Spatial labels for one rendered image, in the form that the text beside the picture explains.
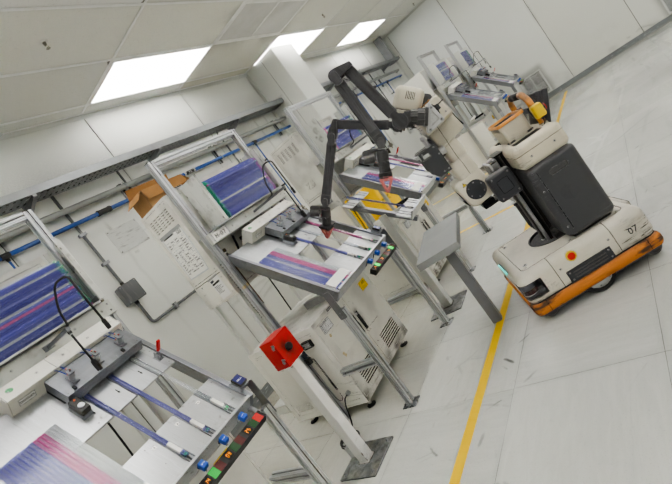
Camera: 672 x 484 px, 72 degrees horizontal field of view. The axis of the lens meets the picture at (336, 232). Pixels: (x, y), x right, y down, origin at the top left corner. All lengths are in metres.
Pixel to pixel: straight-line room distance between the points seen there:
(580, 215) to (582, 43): 7.58
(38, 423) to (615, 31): 9.54
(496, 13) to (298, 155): 6.70
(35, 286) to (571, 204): 2.38
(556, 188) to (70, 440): 2.24
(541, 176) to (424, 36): 8.12
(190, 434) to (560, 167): 1.95
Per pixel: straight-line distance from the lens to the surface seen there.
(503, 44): 9.99
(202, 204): 2.84
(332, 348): 2.72
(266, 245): 2.82
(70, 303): 2.24
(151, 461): 1.83
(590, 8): 9.86
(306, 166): 3.96
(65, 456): 1.92
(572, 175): 2.44
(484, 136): 7.09
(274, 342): 2.22
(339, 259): 2.69
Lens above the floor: 1.19
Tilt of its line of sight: 5 degrees down
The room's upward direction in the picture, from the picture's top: 37 degrees counter-clockwise
